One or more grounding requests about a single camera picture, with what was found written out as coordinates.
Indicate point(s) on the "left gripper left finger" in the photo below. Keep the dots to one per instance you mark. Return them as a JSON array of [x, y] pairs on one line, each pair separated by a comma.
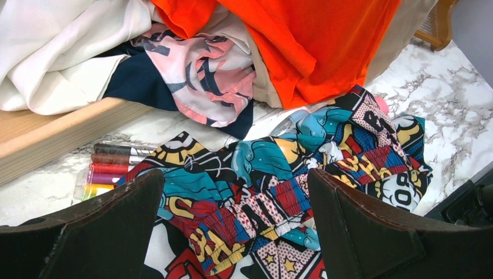
[[104, 237]]

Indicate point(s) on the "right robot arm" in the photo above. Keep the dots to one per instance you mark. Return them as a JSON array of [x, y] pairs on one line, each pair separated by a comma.
[[469, 205]]

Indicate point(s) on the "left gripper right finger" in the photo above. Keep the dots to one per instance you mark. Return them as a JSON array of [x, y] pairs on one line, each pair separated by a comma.
[[363, 237]]

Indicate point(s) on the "pink white navy garment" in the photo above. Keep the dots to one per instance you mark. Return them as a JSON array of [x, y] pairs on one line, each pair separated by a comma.
[[60, 56]]

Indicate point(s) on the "pack of coloured markers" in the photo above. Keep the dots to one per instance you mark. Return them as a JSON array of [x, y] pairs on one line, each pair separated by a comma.
[[109, 161]]

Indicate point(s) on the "orange shorts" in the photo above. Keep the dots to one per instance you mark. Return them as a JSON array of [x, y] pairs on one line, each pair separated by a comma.
[[313, 50]]

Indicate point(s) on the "wooden clothes rack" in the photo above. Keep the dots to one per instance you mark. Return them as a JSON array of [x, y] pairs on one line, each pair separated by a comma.
[[29, 141]]

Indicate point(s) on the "comic print shorts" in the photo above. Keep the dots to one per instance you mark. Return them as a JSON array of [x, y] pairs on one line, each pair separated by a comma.
[[243, 211]]

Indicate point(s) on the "wooden slatted shelf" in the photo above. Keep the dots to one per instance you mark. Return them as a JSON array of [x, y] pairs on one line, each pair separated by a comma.
[[436, 29]]

